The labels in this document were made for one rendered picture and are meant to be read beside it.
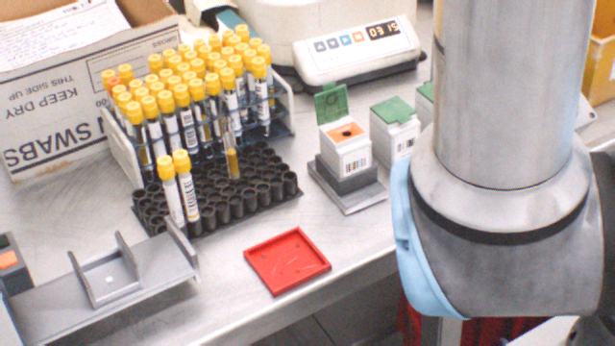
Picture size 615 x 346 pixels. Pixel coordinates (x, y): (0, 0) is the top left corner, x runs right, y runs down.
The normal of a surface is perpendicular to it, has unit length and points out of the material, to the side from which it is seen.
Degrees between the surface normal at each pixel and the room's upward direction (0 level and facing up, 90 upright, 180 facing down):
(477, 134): 97
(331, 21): 90
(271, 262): 0
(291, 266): 0
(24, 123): 88
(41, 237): 0
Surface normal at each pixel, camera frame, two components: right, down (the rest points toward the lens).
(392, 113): -0.05, -0.76
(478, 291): -0.17, 0.64
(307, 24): 0.31, 0.61
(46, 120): 0.50, 0.53
